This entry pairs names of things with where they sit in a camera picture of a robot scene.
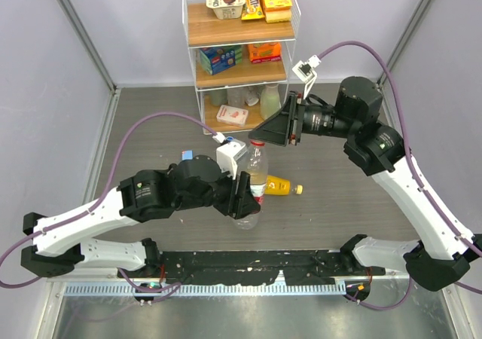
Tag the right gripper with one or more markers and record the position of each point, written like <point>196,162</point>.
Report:
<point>284,126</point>

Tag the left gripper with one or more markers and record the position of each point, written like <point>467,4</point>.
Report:
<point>238,193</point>

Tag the yellow juice bottle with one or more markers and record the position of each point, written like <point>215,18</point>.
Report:
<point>277,186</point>

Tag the clear red-label water bottle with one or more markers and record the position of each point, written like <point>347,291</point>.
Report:
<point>255,163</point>

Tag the red bottle cap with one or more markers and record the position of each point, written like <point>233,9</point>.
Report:
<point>257,143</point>

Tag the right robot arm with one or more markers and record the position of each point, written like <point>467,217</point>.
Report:
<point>445,248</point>

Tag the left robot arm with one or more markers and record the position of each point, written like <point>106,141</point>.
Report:
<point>65,242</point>

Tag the pale green drink bottle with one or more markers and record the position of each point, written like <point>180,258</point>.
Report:
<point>270,101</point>

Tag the small white bottle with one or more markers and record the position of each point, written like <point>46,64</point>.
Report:
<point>251,96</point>

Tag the small blue-label water bottle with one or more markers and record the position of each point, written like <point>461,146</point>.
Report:
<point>187,155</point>

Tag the red white card box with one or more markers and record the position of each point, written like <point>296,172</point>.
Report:
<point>232,115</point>

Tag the clear plastic cup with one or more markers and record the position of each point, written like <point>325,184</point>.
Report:
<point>236,97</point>

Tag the orange snack box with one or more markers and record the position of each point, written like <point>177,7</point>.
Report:
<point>264,52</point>

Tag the blue green box pack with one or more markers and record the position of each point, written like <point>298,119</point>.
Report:
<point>215,60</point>

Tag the yellow candy bag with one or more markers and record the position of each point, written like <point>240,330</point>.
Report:
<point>252,10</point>

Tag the yellow sponge pack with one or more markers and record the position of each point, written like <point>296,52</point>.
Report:
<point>277,11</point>

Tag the chocolate pudding cup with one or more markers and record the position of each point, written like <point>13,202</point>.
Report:
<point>226,9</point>

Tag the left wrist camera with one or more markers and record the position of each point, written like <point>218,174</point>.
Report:
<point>229,153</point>

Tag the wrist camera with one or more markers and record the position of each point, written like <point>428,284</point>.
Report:
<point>306,72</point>
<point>229,153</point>

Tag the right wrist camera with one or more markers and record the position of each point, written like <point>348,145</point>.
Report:
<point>306,72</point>

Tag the white cable duct strip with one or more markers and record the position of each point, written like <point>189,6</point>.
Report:
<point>279,288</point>

